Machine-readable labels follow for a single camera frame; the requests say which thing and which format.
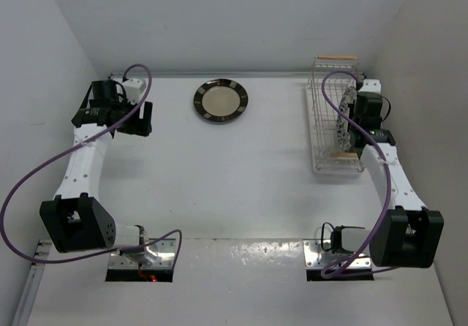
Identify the brown striped beige plate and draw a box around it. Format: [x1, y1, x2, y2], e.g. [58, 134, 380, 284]
[193, 78, 249, 124]

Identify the blue floral white plate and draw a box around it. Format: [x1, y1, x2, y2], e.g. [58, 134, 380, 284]
[336, 86, 358, 152]

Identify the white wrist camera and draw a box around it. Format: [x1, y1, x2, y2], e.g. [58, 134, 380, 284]
[122, 78, 147, 105]
[357, 79, 382, 94]

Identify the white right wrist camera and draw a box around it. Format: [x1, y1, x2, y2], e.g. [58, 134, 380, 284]
[357, 79, 382, 94]

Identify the metal base plate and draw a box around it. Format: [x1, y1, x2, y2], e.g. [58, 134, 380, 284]
[303, 239, 372, 272]
[108, 238, 177, 270]

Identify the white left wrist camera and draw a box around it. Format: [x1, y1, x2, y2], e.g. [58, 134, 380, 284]
[122, 78, 147, 105]

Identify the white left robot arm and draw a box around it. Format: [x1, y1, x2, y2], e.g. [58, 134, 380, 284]
[39, 78, 152, 264]

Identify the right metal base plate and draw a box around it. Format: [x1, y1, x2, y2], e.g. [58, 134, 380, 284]
[303, 239, 372, 272]

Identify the white wire dish rack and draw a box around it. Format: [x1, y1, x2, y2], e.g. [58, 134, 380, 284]
[306, 55, 364, 175]

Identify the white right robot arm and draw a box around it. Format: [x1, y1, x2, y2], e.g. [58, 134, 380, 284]
[337, 88, 444, 268]

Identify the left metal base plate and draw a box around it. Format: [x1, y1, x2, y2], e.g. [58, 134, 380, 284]
[108, 238, 177, 270]

